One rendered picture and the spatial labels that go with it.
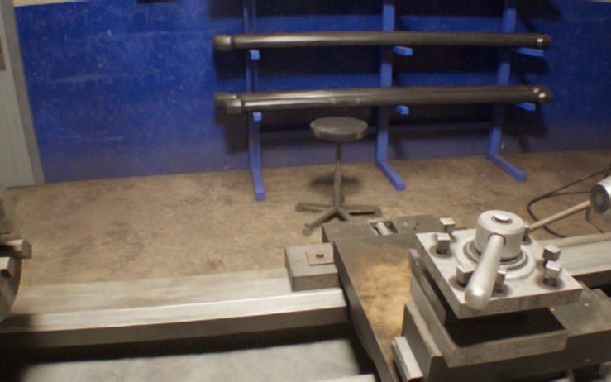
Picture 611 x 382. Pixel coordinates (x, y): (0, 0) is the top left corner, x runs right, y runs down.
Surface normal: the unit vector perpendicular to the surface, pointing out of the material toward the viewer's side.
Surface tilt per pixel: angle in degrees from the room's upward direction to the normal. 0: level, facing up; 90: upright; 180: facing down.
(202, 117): 90
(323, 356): 12
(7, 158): 90
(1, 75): 90
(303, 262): 0
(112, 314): 48
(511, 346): 90
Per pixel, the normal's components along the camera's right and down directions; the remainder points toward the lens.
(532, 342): 0.13, 0.41
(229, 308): 0.12, -0.30
